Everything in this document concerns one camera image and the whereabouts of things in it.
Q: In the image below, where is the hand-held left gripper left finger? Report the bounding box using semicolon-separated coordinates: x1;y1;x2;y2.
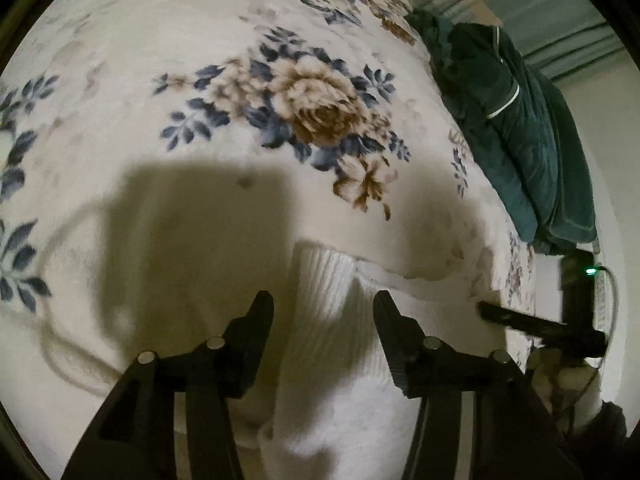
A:
60;290;275;480

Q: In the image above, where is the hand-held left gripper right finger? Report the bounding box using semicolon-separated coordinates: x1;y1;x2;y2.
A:
372;290;583;480

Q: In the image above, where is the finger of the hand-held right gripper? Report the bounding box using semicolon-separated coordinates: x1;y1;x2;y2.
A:
477;301;571;339

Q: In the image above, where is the white knit sweater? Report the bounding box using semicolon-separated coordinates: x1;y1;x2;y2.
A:
235;240;536;480

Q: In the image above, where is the person's right forearm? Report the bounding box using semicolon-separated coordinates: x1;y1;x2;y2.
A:
582;400;628;480

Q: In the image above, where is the person's right hand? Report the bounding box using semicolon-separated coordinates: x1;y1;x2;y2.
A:
525;349;602;433

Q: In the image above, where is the dark green velvet garment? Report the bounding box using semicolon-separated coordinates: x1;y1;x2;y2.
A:
405;10;561;256

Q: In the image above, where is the floral bed blanket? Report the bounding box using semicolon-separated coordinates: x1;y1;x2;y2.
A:
0;0;538;480

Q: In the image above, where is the grey-green striped curtain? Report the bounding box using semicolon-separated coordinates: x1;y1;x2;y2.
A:
407;0;626;81

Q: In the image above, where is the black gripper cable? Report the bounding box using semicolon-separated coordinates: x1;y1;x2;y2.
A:
565;265;622;436

